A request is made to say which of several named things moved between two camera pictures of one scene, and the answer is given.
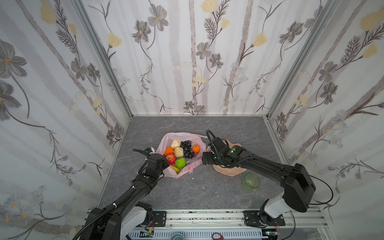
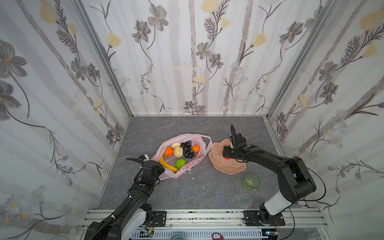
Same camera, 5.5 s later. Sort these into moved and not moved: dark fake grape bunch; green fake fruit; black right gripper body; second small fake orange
Moved: black right gripper body
Not moved: second small fake orange; dark fake grape bunch; green fake fruit
